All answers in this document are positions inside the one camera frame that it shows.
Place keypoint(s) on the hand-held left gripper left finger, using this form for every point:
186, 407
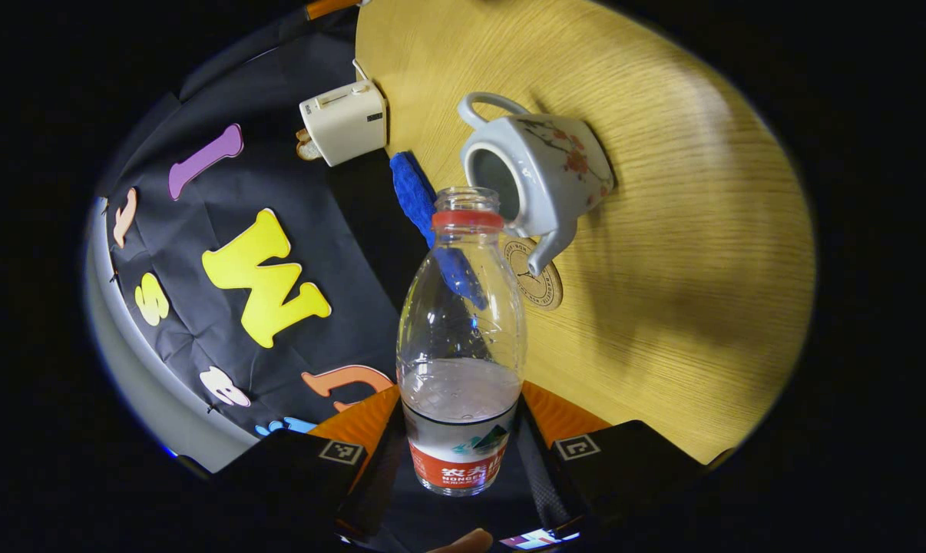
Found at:
375, 476

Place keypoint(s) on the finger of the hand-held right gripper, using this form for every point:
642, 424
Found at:
329, 8

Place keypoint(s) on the blue folded towel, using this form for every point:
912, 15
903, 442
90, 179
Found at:
413, 192

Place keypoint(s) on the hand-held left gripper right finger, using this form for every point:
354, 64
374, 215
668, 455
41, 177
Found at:
544, 476

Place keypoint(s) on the round cork coaster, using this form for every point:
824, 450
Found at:
544, 288

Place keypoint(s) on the white floral teacup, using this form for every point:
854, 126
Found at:
555, 177

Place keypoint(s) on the clear plastic water bottle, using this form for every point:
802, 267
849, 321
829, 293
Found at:
459, 399

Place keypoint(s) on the white toaster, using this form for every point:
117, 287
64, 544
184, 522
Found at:
344, 123

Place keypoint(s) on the bread slice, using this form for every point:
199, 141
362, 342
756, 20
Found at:
306, 148

